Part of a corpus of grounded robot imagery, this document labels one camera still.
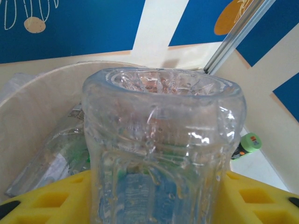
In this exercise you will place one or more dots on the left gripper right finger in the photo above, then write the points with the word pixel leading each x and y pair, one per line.
pixel 275 210

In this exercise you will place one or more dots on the clear bottle purple label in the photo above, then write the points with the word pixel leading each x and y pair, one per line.
pixel 46 163

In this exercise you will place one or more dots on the aluminium frame post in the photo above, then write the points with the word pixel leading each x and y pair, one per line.
pixel 233 42

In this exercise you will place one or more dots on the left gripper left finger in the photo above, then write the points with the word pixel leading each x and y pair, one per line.
pixel 35 217

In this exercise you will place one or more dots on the clear bottle blue cap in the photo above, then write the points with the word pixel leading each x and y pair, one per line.
pixel 163 140

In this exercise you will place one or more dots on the white plastic bin with liner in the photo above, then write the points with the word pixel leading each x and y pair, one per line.
pixel 35 112

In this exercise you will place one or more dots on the small green can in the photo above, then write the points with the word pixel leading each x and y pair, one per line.
pixel 250 144

